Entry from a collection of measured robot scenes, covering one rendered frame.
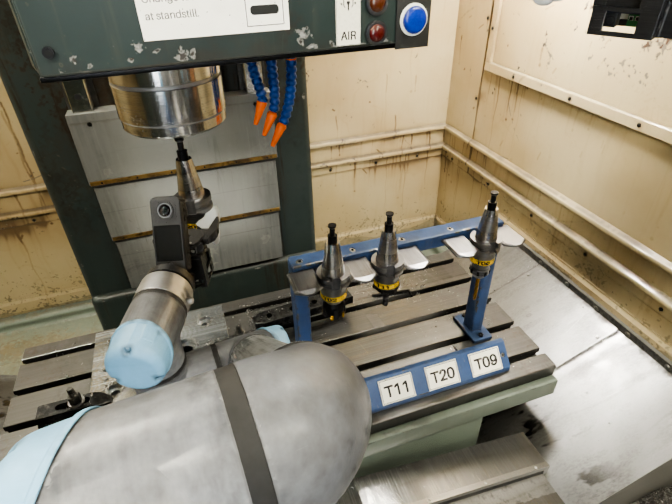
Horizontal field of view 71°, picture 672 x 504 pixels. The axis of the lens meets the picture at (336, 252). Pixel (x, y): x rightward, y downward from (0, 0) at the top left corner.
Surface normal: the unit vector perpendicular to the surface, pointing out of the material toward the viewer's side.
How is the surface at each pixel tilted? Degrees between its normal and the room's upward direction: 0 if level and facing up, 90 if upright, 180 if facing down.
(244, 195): 89
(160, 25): 90
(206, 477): 39
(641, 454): 24
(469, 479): 7
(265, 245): 90
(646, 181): 90
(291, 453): 43
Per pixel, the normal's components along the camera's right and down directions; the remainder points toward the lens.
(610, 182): -0.94, 0.21
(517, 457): 0.10, -0.84
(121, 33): 0.32, 0.54
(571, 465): -0.40, -0.67
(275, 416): 0.23, -0.62
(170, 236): -0.05, 0.11
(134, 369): 0.01, 0.58
